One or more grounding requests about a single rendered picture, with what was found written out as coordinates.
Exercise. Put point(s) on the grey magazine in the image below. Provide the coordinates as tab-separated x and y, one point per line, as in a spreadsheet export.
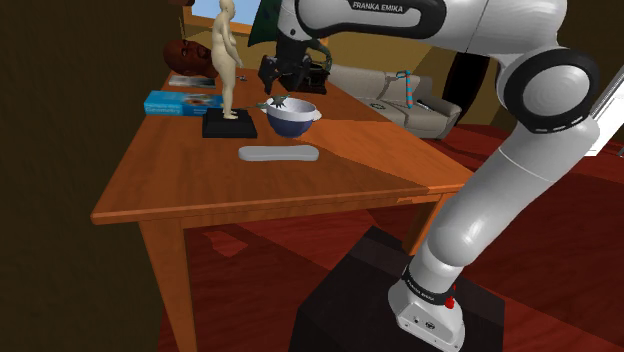
192	82

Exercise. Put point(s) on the small grey metal piece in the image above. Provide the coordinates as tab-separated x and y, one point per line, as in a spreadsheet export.
241	77

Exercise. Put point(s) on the green lizard toy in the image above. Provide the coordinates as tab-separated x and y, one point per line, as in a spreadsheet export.
279	101

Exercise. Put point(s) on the blue book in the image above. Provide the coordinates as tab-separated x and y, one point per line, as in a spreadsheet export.
170	103

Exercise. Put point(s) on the wooden table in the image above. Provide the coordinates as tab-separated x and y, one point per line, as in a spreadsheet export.
195	175

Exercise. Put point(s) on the grey oblong pad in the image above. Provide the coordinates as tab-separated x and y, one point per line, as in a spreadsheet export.
278	153

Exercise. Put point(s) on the brown head sculpture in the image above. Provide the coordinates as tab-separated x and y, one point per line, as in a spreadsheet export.
187	57

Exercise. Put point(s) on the beige figure on black base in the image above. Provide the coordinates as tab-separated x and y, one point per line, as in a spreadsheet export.
225	48

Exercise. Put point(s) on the blue and white bowl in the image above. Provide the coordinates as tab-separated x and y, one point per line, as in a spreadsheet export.
291	122

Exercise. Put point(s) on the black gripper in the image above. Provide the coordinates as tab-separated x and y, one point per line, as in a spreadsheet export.
291	51

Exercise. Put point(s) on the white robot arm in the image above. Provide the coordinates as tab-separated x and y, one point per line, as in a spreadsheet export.
492	195

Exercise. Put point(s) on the dark robot stand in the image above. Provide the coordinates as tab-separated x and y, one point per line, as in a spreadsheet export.
351	302

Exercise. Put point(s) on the beige sofa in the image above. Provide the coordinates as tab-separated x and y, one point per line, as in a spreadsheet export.
370	85

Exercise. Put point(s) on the black pot with green plant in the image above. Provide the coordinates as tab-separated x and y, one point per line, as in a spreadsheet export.
318	80

